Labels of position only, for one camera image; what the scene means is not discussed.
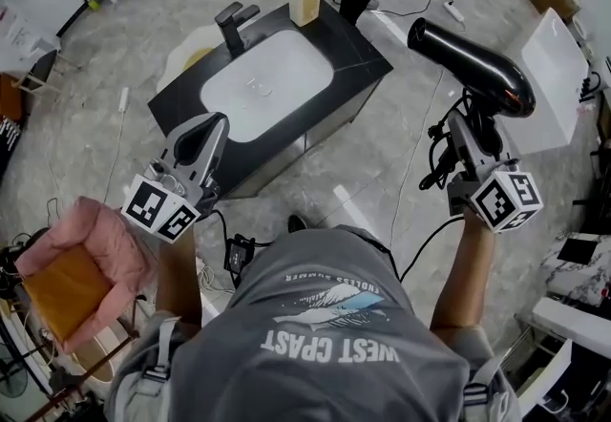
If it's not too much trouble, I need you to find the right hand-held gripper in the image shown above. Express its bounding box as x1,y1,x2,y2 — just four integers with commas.
448,110,544,234

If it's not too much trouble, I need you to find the flat black tablet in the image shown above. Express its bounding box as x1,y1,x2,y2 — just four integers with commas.
556,238,601,267

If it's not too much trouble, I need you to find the white rectangular tub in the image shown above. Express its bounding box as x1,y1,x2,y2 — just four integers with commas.
503,7,592,157

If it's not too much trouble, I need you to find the black white-striped banner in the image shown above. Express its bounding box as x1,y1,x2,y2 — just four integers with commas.
0,116,23,176

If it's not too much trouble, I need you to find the round beige stool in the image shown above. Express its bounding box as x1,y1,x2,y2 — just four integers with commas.
80,322,135,386

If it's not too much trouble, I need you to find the small black-seat chair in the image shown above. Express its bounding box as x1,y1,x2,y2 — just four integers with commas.
10,49,62,100

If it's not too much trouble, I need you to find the black faucet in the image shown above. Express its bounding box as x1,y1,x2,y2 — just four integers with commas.
214,1,262,56

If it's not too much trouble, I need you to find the person's right forearm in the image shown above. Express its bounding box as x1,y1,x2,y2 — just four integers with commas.
429,209,493,330

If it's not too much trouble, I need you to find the egg-shaped floor mat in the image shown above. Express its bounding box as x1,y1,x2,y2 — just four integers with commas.
156,25,228,93

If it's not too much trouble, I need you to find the pink armchair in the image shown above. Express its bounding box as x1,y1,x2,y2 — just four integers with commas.
13,197,158,354

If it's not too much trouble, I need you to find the white standing sign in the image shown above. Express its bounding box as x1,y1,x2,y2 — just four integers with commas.
0,3,62,74

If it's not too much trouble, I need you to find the grey shoulder strap with buckle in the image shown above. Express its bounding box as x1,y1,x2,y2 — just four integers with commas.
140,317,178,392
462,352,507,422

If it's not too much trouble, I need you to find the orange fabric bag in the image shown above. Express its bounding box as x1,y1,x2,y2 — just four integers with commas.
0,73,26,123

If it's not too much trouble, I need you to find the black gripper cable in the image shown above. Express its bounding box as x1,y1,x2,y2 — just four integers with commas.
209,208,230,244
399,214,464,281

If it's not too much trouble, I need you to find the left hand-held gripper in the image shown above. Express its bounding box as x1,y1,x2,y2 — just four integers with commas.
121,113,231,244

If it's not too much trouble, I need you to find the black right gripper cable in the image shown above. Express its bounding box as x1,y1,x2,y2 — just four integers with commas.
399,214,464,281

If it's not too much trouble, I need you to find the marble-pattern table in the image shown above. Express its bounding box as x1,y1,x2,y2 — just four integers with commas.
538,229,611,306

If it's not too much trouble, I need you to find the black waist device box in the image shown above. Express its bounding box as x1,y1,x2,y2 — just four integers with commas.
223,234,258,288

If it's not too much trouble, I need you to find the orange seat cushion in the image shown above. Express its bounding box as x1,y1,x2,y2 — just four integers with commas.
21,245,116,348

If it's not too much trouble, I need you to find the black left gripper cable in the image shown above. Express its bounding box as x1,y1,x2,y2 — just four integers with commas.
209,208,230,244

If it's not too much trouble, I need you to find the black hair dryer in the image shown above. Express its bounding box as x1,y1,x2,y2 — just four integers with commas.
406,17,537,192

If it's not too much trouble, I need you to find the person's grey printed t-shirt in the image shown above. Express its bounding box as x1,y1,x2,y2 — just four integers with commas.
107,223,524,422

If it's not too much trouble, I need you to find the black floor fan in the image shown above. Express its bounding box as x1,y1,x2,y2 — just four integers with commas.
0,343,31,401

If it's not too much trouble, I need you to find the person's left forearm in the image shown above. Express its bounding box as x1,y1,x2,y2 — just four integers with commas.
155,228,204,328

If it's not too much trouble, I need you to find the white open drawer unit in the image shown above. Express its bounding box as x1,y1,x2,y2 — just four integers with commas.
516,296,611,417

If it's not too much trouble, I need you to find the black vanity cabinet with sink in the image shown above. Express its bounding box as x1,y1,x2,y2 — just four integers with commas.
147,0,395,200

